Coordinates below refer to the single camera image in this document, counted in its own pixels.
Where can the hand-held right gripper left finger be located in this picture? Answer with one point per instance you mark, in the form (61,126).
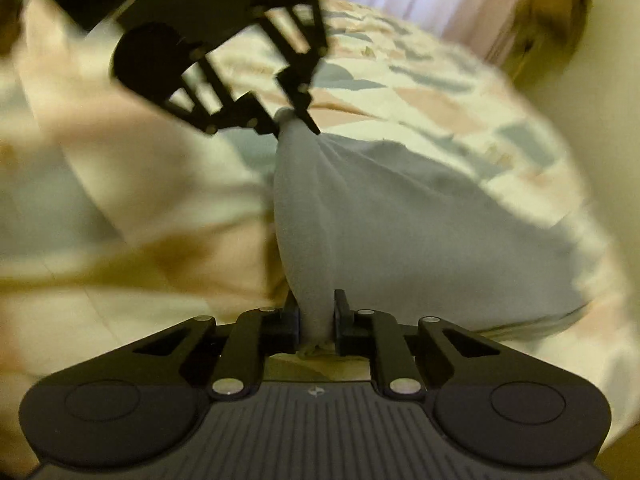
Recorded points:
(292,327)

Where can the patchwork patterned bed sheet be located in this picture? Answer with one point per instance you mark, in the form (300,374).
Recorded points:
(125,200)

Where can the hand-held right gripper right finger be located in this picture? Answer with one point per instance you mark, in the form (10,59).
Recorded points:
(342,327)

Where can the dark brown object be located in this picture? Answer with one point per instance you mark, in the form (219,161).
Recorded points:
(545,15)

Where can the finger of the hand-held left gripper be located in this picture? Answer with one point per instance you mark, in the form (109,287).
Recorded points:
(245,112)
(300,75)

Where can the grey garment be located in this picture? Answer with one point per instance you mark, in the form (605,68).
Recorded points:
(375,220)

